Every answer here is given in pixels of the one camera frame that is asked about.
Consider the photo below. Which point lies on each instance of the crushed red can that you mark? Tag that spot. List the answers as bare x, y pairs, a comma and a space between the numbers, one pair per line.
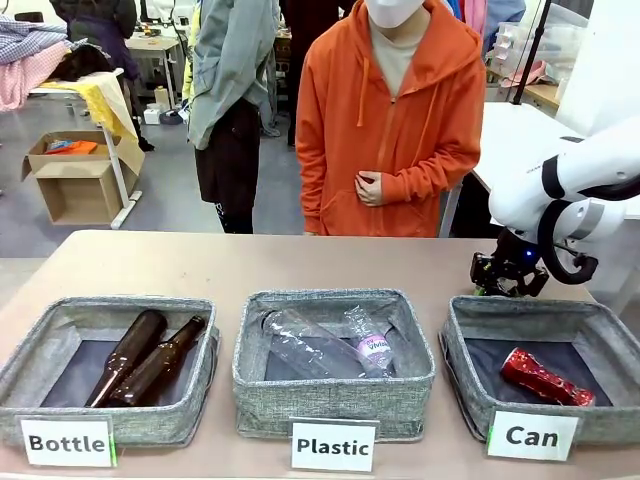
540, 377

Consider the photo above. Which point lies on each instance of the white sign reading Bottle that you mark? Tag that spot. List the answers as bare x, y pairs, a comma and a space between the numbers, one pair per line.
67, 442

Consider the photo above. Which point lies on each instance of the person in orange hoodie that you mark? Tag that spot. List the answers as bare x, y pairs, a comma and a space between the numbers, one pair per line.
390, 125

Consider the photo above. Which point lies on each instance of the white side table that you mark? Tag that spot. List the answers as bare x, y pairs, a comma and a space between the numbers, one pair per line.
515, 130

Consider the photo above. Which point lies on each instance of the person in black clothes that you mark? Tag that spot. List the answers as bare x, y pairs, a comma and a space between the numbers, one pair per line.
297, 60

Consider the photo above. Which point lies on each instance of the person in grey-green jacket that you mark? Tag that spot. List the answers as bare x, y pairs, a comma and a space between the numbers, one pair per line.
225, 75

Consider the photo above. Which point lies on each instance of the pile of pink checked clothes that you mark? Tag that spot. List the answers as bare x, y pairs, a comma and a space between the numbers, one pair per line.
25, 60

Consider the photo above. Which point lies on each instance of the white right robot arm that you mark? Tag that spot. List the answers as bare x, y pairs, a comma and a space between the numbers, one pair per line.
575, 175

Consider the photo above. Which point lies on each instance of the person in dark purple jacket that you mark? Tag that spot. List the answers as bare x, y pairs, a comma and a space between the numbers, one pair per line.
107, 35

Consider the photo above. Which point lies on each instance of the brown glass bottle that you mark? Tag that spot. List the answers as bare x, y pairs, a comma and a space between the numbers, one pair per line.
135, 345
160, 362

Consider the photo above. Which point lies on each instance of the white face mask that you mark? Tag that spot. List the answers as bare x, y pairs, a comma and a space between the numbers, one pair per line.
395, 11

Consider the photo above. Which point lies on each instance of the grey fabric basket can label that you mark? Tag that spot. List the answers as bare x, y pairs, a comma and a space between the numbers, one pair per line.
465, 370

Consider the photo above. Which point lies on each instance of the white table with yellow cloth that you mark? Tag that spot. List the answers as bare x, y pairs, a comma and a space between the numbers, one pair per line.
107, 100

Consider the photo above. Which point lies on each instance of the clear plastic bottle without label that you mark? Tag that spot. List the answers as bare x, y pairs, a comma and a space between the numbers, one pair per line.
305, 345

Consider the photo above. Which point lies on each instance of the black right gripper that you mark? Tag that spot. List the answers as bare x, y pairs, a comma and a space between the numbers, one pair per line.
515, 252

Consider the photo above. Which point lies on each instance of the person's left hand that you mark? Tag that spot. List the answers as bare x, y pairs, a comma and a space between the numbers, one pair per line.
370, 187

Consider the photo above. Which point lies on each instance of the white sign reading Can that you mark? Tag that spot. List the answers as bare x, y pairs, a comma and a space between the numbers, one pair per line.
531, 434

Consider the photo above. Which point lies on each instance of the black stand pole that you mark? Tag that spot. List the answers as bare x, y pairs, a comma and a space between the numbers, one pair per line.
531, 55

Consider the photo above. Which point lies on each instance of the open cardboard box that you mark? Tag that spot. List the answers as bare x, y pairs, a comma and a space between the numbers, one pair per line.
75, 185

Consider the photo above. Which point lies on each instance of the orange cloth in box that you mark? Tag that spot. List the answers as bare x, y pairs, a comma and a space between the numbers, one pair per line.
75, 146

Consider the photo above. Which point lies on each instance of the clear plastic bottle purple label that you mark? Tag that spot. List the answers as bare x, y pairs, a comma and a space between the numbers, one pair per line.
372, 350

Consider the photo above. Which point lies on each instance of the grey fabric basket bottle label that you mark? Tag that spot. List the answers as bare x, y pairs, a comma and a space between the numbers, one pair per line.
200, 380

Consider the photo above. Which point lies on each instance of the grey fabric basket plastic label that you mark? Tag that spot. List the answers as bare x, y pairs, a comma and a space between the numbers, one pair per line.
330, 402

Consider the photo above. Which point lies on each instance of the white sign reading Plastic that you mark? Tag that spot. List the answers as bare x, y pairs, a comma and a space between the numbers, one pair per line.
332, 446

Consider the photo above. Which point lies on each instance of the wooden background workbench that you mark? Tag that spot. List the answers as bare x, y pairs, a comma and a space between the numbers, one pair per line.
152, 47

